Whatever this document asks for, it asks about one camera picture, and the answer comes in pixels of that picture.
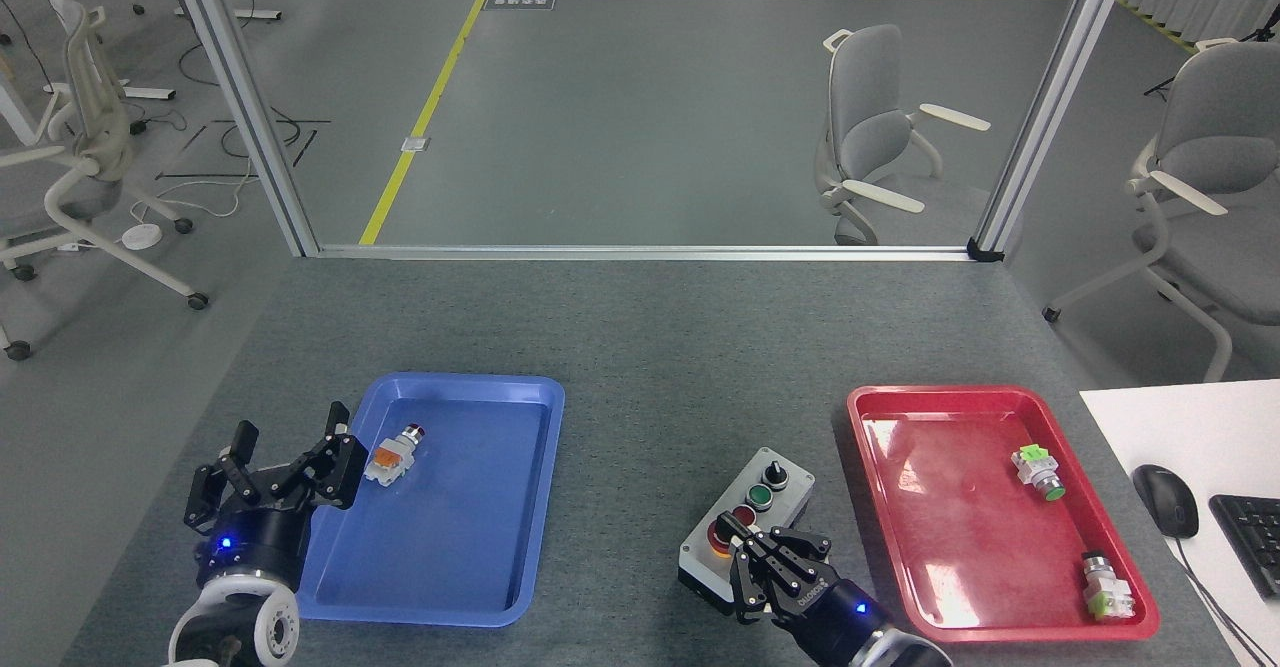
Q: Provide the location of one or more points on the black floor label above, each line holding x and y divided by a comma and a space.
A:
519, 2

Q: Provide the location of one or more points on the black keyboard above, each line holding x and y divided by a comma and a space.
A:
1255, 542

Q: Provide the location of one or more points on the silver aluminium post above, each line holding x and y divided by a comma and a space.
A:
1055, 97
245, 107

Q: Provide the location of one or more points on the blue plastic tray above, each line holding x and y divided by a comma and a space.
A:
450, 547

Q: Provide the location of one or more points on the silver push button green block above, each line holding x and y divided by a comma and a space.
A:
1106, 587

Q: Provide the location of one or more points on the white mesh office chair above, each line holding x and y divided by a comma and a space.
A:
85, 147

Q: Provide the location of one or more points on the green push button switch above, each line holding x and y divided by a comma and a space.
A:
1037, 471

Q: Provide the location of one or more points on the silver floor socket plate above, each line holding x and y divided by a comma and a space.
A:
415, 144

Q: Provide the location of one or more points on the white side table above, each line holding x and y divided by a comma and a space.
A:
1190, 427

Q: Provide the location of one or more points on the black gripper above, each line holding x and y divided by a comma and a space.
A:
250, 542
830, 617

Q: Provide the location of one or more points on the black corner bracket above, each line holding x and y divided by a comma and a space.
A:
985, 250

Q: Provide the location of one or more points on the silver aluminium rail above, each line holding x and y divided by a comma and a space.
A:
640, 252

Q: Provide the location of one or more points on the red push button orange block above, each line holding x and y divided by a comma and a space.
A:
393, 457

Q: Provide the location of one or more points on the red plastic tray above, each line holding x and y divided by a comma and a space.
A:
980, 527

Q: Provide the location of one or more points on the white round floor device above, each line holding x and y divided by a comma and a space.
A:
141, 236

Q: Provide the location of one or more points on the grey office chair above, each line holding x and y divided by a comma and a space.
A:
1215, 197
865, 127

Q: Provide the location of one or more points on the grey control box with buttons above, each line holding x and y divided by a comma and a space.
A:
770, 497

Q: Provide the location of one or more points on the black computer mouse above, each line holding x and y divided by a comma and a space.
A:
1166, 500

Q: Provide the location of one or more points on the white desk foot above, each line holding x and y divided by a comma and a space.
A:
250, 14
140, 93

